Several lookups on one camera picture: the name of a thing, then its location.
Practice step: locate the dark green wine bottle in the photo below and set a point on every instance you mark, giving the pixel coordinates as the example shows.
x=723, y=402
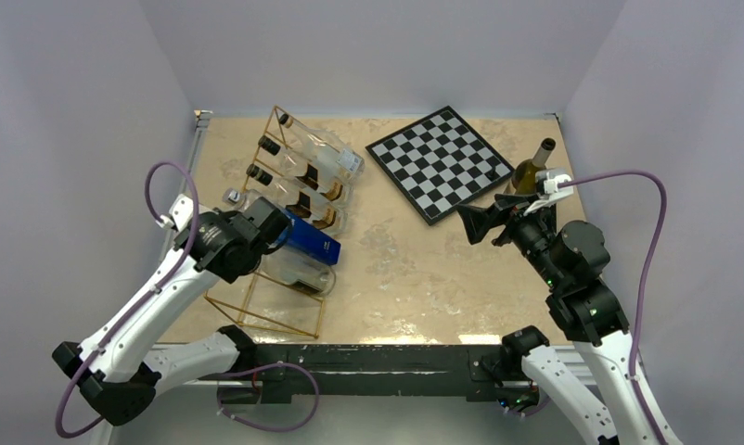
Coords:
x=523, y=180

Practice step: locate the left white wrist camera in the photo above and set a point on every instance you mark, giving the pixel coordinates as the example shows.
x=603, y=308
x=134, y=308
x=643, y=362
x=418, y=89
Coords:
x=179, y=215

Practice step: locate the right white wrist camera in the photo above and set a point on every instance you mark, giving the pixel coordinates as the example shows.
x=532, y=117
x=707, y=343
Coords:
x=551, y=186

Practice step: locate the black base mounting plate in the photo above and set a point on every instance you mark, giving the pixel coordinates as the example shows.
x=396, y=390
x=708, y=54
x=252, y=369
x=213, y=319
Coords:
x=475, y=373

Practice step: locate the clear bottle gold black label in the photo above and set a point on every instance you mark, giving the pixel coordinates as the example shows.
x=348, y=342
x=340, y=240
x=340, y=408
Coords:
x=293, y=165

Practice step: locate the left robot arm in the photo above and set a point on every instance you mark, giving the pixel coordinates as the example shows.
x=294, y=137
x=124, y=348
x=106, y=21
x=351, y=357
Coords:
x=118, y=370

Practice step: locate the gold wire wine rack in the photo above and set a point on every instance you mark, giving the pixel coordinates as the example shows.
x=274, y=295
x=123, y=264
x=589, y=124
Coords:
x=243, y=314

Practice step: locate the clear round glass bottle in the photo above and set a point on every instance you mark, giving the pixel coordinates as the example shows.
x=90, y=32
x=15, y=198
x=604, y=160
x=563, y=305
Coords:
x=297, y=271

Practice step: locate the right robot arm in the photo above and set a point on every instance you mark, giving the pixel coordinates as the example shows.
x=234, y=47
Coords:
x=570, y=260

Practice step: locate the black white chessboard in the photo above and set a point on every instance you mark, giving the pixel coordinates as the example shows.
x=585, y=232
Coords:
x=439, y=162

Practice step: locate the blue square Blu bottle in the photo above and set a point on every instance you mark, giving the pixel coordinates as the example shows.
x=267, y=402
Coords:
x=303, y=236

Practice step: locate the clear bottle white label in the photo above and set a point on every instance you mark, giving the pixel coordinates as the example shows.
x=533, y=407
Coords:
x=327, y=148

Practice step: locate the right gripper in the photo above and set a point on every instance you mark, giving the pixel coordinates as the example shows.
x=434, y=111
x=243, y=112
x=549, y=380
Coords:
x=477, y=221

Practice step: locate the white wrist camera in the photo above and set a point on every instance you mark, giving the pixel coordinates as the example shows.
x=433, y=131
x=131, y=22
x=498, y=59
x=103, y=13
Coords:
x=179, y=215
x=551, y=186

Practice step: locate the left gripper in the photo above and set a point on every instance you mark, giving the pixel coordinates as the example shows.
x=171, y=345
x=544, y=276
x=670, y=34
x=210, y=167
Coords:
x=229, y=219

